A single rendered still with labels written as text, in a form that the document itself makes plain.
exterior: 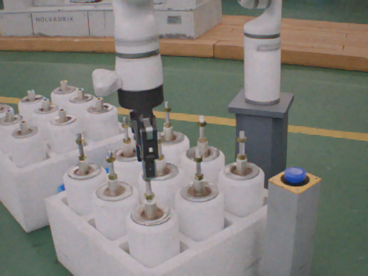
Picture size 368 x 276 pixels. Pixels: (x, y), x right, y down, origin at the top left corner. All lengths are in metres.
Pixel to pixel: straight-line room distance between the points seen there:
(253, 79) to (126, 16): 0.54
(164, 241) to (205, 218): 0.10
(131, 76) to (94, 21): 2.39
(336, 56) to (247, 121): 1.46
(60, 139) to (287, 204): 0.70
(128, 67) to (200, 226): 0.35
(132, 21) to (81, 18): 2.44
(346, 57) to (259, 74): 1.46
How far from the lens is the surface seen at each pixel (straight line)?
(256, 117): 1.27
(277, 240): 0.95
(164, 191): 1.04
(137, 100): 0.80
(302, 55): 2.70
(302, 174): 0.90
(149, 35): 0.78
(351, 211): 1.43
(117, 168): 1.13
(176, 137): 1.22
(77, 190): 1.08
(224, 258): 1.01
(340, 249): 1.28
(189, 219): 0.98
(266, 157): 1.31
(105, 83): 0.78
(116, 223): 1.00
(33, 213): 1.37
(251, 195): 1.05
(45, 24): 3.38
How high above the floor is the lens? 0.75
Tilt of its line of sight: 24 degrees down
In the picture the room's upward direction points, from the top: 3 degrees counter-clockwise
